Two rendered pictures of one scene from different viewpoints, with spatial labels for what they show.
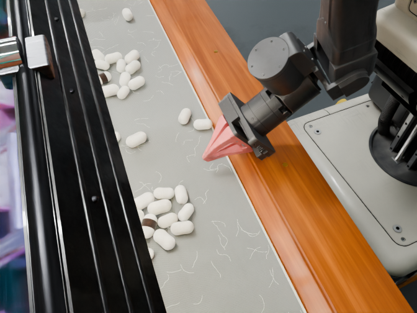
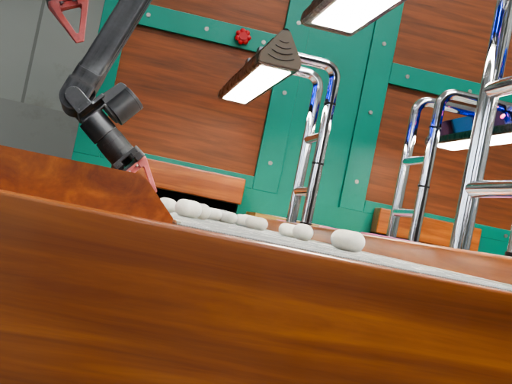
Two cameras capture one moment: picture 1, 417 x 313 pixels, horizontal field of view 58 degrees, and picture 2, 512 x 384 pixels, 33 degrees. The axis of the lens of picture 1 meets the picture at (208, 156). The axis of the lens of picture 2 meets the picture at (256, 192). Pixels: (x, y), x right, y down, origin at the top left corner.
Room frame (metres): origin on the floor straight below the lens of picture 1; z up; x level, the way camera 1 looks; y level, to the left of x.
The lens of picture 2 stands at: (2.11, 0.55, 0.75)
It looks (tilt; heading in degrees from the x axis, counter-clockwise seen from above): 2 degrees up; 191
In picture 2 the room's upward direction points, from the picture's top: 11 degrees clockwise
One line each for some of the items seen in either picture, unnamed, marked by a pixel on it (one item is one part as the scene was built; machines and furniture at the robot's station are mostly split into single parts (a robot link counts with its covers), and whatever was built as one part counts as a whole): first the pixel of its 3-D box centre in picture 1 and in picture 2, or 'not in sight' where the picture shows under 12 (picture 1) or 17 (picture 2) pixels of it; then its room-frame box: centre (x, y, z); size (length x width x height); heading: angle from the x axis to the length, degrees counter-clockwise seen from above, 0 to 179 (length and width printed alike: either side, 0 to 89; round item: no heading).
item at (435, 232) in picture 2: not in sight; (426, 230); (-0.37, 0.57, 0.83); 0.30 x 0.06 x 0.07; 110
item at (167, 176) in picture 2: not in sight; (187, 180); (-0.13, -0.07, 0.83); 0.30 x 0.06 x 0.07; 110
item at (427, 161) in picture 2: not in sight; (444, 194); (0.10, 0.59, 0.90); 0.20 x 0.19 x 0.45; 20
